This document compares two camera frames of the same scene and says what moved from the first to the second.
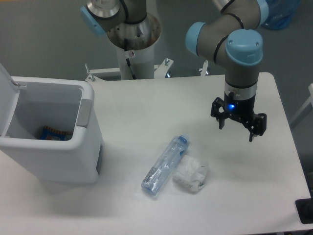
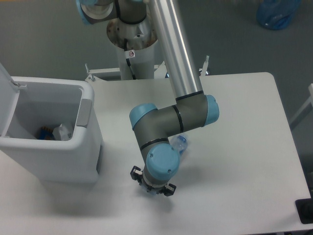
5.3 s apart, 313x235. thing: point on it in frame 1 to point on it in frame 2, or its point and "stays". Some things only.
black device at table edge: [304, 207] stays
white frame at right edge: [310, 100] stays
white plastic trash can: [28, 103] stays
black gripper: [242, 109] to [137, 175]
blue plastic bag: [281, 13] stays
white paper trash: [190, 173] to [61, 133]
